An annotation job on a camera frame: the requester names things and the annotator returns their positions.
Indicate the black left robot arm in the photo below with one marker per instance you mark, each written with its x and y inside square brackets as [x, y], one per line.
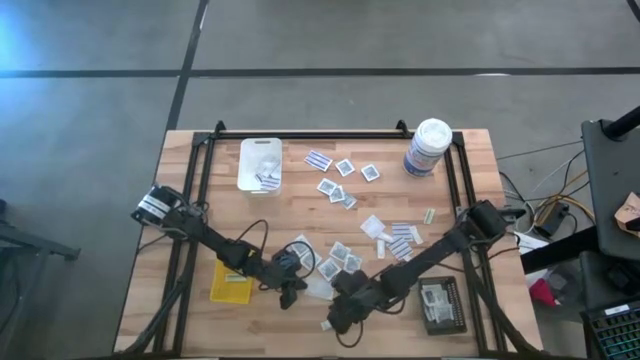
[215, 240]

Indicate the black stand base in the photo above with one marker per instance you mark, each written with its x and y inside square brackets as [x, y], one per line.
[30, 242]

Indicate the white paper sheet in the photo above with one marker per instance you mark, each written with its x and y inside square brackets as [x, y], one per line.
[530, 242]

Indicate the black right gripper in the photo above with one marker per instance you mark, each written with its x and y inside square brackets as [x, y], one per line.
[355, 297]

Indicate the yellow plastic basket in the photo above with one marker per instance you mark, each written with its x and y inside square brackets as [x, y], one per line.
[232, 295]

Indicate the black pole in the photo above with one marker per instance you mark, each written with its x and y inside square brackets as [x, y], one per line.
[622, 125]

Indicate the white plastic bin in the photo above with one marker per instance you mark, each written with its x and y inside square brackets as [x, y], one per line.
[250, 155]

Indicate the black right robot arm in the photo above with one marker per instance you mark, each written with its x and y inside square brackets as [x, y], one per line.
[435, 250]

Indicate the red object on floor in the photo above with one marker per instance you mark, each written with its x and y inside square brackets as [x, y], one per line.
[542, 294]

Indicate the narrow white bandage packet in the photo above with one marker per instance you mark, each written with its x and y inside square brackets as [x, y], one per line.
[381, 248]
[416, 235]

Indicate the black power adapter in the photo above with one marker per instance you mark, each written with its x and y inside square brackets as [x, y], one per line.
[550, 220]

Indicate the dark striped bandage packet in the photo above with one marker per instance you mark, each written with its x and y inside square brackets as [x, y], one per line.
[258, 177]

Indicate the blue striped bandage packet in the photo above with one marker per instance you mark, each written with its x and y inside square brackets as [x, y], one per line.
[318, 160]
[401, 230]
[399, 248]
[270, 183]

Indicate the brown cardboard piece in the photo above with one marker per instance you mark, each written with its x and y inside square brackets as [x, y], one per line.
[629, 212]

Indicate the black side desk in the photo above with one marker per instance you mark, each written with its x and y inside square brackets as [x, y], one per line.
[615, 170]

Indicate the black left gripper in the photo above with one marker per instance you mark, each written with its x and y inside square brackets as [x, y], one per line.
[285, 275]

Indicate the black desk beam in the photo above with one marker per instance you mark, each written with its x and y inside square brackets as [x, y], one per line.
[560, 252]

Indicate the backlit computer keyboard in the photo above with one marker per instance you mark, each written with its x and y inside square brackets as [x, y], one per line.
[617, 335]

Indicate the small crumpled white packet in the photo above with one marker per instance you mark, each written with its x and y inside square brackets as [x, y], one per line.
[325, 326]

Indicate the white wipes canister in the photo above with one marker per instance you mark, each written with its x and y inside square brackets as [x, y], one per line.
[427, 147]

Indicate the dark grey plastic tray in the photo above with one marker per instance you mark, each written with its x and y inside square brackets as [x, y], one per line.
[460, 305]

